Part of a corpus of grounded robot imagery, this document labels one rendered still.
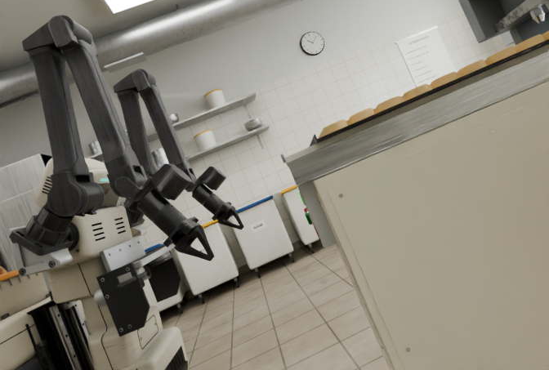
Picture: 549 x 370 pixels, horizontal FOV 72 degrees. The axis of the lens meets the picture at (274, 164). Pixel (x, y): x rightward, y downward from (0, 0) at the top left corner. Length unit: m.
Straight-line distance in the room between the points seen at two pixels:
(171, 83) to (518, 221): 4.56
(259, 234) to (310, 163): 3.39
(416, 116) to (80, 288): 0.94
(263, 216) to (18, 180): 2.44
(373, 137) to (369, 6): 4.99
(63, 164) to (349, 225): 0.64
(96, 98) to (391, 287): 0.74
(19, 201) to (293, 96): 3.23
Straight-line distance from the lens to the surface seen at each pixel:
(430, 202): 0.77
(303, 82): 5.05
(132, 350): 1.14
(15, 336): 1.24
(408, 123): 0.77
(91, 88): 0.96
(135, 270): 1.04
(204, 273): 4.16
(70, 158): 0.96
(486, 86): 0.83
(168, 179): 0.86
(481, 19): 1.42
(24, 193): 4.33
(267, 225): 4.09
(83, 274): 1.16
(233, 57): 5.08
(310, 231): 4.17
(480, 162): 0.80
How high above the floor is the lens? 0.86
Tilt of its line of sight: 3 degrees up
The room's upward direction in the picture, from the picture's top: 23 degrees counter-clockwise
